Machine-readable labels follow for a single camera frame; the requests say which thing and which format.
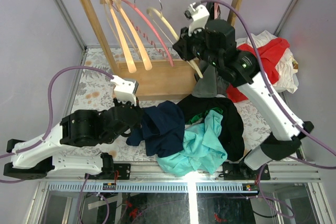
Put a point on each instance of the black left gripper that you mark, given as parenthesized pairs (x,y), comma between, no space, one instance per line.
(138,105)

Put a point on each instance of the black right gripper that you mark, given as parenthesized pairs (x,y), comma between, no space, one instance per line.
(182,46)

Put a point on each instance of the navy blue t-shirt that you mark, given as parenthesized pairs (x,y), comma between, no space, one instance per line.
(162,129)

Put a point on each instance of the cream plastic hanger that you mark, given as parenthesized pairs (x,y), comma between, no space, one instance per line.
(150,11)

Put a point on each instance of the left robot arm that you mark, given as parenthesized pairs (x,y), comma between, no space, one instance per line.
(44,156)

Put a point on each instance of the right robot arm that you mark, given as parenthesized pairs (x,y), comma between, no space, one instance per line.
(215,44)

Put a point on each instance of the grey t-shirt on hanger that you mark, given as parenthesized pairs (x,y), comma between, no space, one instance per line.
(211,84)

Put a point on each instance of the pink twisted-bar hanger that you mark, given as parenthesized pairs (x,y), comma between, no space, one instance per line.
(164,52)

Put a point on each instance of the light wooden hanger left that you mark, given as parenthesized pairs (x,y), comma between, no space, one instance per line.
(122,41)

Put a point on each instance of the light wooden hanger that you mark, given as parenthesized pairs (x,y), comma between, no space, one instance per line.
(143,53)
(122,41)

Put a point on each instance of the red t-shirt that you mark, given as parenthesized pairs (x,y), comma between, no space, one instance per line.
(270,54)

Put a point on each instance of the teal t-shirt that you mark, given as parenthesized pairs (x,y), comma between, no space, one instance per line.
(202,149)

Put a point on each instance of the black t-shirt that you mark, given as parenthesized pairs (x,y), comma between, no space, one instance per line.
(231,135)

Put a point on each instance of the floral table mat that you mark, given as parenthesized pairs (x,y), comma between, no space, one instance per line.
(94,91)

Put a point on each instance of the wooden clothes rack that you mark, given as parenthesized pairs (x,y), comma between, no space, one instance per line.
(159,83)

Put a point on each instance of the green garment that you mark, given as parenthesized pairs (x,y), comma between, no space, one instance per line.
(201,116)

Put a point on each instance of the white garment pile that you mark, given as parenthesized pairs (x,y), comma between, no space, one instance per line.
(287,66)

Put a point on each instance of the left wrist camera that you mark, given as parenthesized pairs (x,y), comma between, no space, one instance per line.
(125,89)

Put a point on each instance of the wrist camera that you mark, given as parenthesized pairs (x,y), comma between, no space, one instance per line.
(125,89)
(199,15)

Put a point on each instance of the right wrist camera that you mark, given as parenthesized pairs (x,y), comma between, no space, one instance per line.
(199,15)

